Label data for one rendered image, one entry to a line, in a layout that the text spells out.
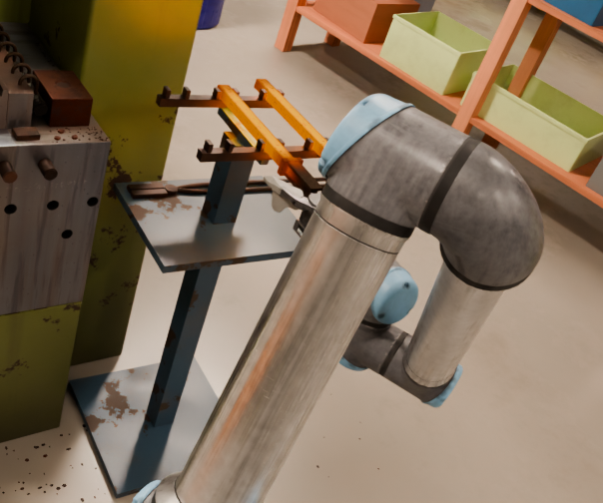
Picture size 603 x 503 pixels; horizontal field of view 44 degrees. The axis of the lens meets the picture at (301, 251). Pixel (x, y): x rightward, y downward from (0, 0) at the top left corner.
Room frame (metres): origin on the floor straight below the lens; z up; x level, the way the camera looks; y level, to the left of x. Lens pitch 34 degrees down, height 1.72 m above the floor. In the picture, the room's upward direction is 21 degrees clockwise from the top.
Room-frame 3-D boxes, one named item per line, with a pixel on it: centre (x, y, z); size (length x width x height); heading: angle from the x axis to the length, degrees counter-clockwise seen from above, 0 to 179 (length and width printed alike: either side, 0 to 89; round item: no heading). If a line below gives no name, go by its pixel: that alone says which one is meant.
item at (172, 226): (1.45, 0.21, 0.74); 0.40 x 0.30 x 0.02; 133
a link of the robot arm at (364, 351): (1.07, -0.16, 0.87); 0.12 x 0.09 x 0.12; 73
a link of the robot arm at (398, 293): (1.08, -0.15, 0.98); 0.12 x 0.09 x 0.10; 44
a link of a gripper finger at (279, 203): (1.22, 0.08, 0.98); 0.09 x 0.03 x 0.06; 80
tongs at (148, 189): (1.60, 0.19, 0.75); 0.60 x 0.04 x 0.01; 132
